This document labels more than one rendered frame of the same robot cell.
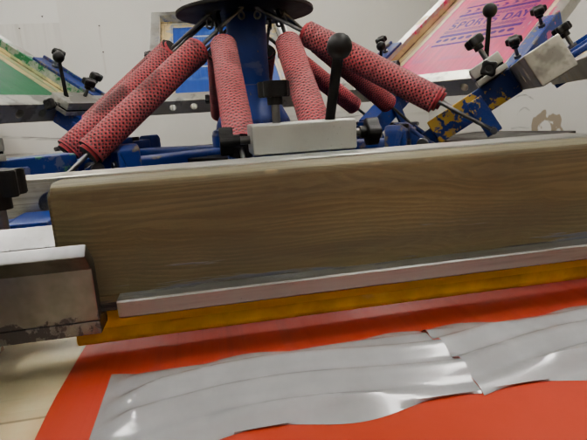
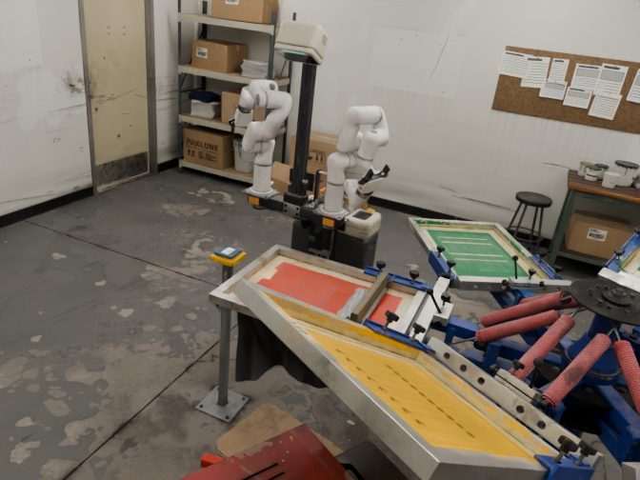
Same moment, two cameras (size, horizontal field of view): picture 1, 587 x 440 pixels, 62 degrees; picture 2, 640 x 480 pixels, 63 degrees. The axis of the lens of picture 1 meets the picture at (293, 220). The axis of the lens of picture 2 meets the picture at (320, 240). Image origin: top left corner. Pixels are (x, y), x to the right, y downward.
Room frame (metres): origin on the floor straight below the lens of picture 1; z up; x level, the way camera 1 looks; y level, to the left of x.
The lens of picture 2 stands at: (1.08, -1.81, 2.13)
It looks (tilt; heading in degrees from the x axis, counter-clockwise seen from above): 25 degrees down; 121
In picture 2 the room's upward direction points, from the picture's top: 7 degrees clockwise
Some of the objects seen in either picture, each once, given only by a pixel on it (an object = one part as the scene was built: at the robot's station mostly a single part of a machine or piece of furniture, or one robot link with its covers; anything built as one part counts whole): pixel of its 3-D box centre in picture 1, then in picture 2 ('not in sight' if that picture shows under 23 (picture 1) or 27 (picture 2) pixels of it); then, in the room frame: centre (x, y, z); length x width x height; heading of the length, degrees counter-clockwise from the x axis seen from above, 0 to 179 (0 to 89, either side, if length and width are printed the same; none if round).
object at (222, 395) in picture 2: not in sight; (225, 333); (-0.47, -0.08, 0.48); 0.22 x 0.22 x 0.96; 10
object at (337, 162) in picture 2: not in sight; (338, 167); (-0.19, 0.41, 1.37); 0.13 x 0.10 x 0.16; 77
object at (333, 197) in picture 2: not in sight; (334, 196); (-0.19, 0.42, 1.21); 0.16 x 0.13 x 0.15; 97
